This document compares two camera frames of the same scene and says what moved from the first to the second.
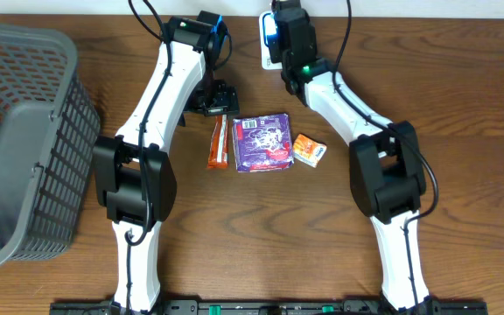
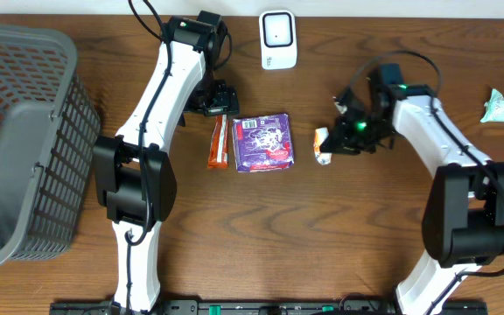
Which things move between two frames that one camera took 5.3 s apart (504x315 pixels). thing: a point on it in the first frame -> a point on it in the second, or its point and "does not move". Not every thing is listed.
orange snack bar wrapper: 219,154 does not move
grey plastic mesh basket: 35,129 does not move
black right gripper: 275,49 -> 338,143
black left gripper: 219,107 does not move
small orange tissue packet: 308,150 -> 323,157
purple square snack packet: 262,143 does not move
